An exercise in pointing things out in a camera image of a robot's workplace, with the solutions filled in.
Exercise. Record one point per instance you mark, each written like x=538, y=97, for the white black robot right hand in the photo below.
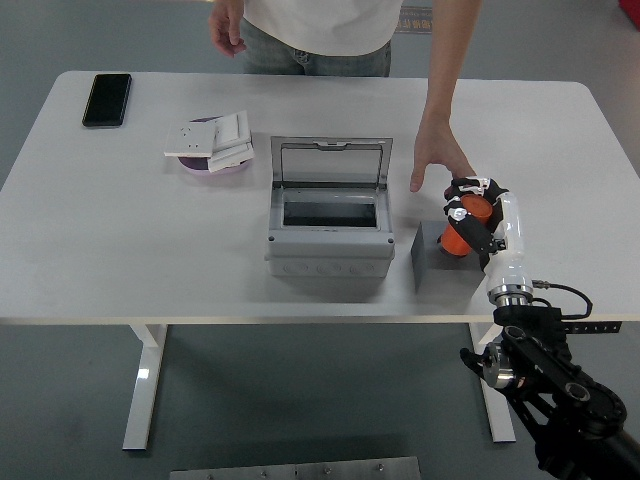
x=507, y=250

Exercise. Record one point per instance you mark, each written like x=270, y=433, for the person's left hand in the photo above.
x=440, y=145

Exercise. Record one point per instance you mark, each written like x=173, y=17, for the person's right hand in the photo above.
x=225, y=25

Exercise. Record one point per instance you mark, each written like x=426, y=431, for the orange cylindrical battery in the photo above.
x=455, y=240

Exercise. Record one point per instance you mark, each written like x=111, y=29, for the transparent hinged box lid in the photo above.
x=330, y=160

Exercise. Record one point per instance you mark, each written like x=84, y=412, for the grey box cover frame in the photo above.
x=330, y=235

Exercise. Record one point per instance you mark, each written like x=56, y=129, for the grey plastic junction box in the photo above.
x=330, y=262

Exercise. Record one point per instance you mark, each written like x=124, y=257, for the person's left forearm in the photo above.
x=450, y=60

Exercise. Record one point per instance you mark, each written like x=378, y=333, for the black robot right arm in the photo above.
x=530, y=315

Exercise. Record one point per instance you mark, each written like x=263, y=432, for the grey block with round hole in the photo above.
x=422, y=255

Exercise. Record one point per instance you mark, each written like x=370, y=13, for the person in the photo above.
x=320, y=30

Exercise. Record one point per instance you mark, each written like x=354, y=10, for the black table control panel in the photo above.
x=595, y=328

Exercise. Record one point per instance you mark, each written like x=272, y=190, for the brown floor sign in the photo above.
x=415, y=22

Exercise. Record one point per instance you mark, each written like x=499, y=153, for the black smartphone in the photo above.
x=106, y=100

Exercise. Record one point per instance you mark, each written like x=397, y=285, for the purple shallow bowl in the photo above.
x=200, y=170

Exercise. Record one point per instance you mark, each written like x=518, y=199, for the white table leg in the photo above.
x=142, y=390
x=495, y=425

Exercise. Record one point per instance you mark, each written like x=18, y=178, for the red object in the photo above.
x=631, y=6

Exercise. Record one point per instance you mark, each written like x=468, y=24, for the grey metal plate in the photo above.
x=295, y=470

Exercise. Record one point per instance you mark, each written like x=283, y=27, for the white wall switch panel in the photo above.
x=232, y=127
x=230, y=159

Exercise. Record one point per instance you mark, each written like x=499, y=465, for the white wall socket panel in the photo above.
x=190, y=140

